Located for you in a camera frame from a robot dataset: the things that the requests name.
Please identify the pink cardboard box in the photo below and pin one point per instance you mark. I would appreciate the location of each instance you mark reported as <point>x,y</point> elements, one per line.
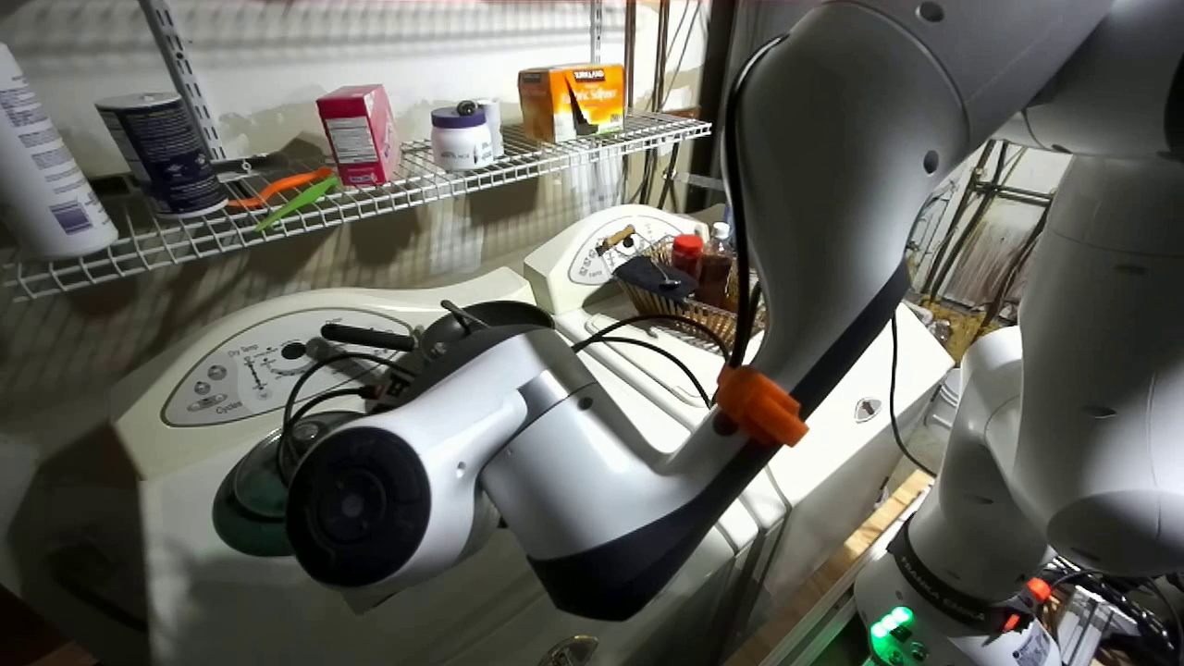
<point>358,135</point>

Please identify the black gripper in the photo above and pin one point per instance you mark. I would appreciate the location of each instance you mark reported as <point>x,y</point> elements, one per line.
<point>358,370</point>

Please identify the dark round can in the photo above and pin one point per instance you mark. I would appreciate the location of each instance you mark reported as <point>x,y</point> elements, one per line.
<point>159,150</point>

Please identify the tall white plastic bottle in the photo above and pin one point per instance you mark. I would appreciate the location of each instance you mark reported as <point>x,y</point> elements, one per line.
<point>42,159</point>

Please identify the white jar with dark lid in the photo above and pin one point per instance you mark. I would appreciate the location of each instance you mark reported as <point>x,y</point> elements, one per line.
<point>463,138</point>

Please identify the green lit indicator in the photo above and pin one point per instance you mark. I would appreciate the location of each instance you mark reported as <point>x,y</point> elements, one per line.
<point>894,635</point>

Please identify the orange cardboard box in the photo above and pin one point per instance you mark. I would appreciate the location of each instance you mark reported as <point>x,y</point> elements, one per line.
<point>572,100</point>

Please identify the green pot lid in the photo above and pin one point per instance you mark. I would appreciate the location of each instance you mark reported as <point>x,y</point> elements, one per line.
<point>253,502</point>

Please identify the wooden plank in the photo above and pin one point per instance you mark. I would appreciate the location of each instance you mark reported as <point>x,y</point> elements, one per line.
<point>865,530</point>

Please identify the black pot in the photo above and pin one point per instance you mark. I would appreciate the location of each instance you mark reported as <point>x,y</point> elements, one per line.
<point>506,317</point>

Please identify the metal shelf upright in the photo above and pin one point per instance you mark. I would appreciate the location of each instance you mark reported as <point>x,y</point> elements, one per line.
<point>185,74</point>
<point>597,31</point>

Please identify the green plastic fork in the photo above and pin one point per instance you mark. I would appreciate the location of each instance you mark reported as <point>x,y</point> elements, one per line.
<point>301,201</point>

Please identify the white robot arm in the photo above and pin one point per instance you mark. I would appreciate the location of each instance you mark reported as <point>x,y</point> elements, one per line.
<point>865,150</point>

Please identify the dark bottle with red cap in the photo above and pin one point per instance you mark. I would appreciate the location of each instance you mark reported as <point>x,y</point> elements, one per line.
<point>687,254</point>

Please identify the orange plastic fork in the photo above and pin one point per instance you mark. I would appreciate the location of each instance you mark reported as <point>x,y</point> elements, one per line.
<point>282,185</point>

